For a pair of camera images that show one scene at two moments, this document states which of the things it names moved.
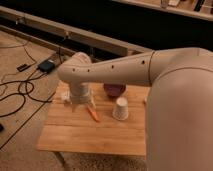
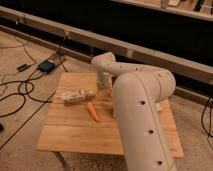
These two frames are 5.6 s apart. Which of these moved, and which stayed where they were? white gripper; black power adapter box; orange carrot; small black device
Moved: white gripper
Stayed: black power adapter box; orange carrot; small black device
